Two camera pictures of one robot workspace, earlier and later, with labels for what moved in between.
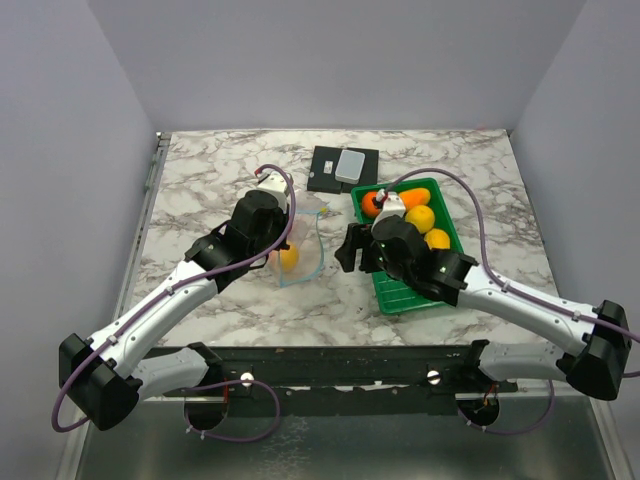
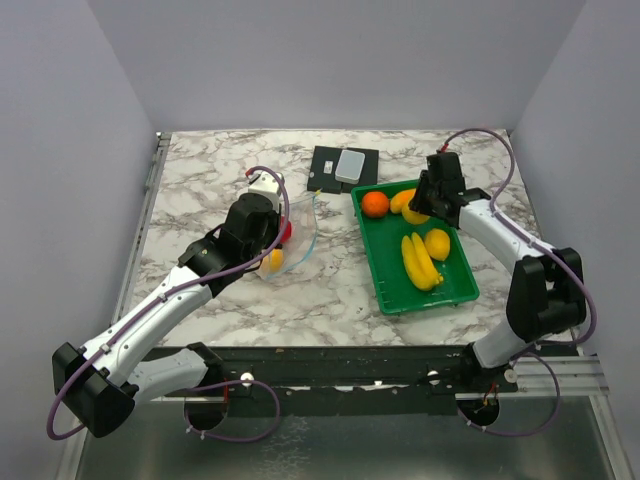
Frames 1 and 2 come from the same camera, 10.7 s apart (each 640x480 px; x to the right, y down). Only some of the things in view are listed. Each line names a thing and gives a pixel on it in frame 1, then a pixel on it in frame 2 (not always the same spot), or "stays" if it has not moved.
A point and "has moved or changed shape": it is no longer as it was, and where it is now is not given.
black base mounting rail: [377, 380] stays
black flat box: [323, 170] stays
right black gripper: [356, 237] to [420, 203]
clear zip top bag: [303, 255] has moved or changed shape
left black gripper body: [277, 230] stays
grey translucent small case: [349, 166] stays
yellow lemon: [437, 238] stays
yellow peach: [290, 258] to [276, 259]
